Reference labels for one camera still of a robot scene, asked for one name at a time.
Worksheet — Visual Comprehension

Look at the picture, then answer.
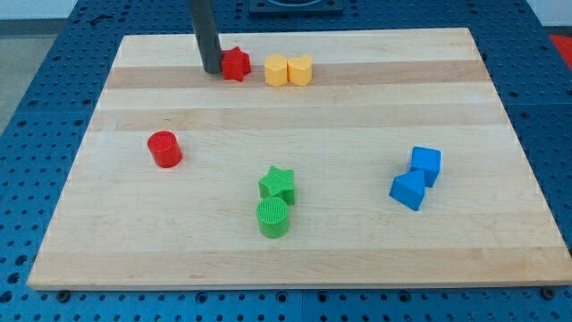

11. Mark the green star block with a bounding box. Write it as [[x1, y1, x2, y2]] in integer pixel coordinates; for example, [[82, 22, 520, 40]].
[[258, 165, 296, 206]]

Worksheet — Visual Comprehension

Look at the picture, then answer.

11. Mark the red star block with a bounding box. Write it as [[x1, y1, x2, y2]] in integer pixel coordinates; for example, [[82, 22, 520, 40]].
[[221, 47, 251, 81]]

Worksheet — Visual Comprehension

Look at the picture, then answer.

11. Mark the green cylinder block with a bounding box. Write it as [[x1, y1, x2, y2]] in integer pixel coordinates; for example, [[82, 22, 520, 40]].
[[256, 197, 290, 239]]

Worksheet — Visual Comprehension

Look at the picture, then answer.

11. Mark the light wooden board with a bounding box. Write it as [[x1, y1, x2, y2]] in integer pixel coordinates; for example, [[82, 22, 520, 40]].
[[28, 29, 571, 291]]

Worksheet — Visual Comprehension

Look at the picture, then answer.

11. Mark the yellow heart block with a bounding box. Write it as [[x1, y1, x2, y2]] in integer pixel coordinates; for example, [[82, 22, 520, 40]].
[[287, 55, 313, 86]]

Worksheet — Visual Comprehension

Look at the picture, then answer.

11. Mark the yellow hexagon block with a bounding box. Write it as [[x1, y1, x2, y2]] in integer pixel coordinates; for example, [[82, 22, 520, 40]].
[[265, 55, 288, 87]]

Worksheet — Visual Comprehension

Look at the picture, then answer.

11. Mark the red cylinder block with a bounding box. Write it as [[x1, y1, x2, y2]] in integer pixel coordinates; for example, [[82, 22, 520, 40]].
[[147, 131, 182, 168]]

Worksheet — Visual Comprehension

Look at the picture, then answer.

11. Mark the blue triangle block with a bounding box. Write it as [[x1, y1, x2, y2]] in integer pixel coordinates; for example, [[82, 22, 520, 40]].
[[389, 170, 425, 211]]

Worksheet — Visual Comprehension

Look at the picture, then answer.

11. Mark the blue cube block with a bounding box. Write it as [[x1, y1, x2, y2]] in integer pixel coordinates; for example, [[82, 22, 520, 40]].
[[408, 146, 442, 188]]

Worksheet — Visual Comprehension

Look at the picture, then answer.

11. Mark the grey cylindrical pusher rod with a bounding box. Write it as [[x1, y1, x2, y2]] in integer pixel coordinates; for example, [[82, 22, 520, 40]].
[[188, 0, 223, 74]]

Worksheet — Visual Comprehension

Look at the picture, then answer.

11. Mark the red object at edge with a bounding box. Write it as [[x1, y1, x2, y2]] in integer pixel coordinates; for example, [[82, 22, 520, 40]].
[[550, 34, 572, 69]]

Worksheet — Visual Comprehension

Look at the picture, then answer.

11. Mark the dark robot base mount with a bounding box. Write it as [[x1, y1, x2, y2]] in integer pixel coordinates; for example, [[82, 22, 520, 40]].
[[245, 0, 344, 17]]

